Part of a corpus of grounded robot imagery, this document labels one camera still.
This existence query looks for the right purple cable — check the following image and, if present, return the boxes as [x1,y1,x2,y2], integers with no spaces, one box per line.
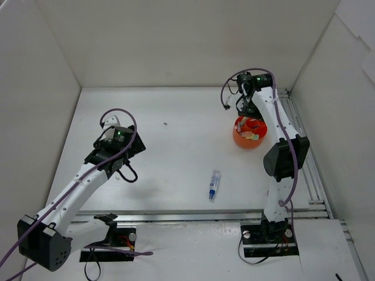
[220,67,296,244]

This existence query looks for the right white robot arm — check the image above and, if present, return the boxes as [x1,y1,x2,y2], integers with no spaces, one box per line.
[236,69,310,243]

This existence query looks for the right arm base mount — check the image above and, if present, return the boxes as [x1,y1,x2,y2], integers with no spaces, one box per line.
[240,222,299,259]

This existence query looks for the aluminium rail frame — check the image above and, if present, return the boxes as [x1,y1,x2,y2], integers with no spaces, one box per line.
[43,87,367,281]

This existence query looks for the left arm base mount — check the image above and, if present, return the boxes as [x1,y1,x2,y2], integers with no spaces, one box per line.
[79,227,137,263]

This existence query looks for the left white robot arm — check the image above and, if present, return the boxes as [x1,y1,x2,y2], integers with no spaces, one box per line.
[17,125,146,272]

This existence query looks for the orange round container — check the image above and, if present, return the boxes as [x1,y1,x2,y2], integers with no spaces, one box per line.
[232,116,268,149]

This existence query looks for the yellow highlighter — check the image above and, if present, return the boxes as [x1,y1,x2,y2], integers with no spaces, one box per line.
[240,131,260,141]

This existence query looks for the red pen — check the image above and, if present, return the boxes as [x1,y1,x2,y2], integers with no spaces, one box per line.
[235,116,248,132]

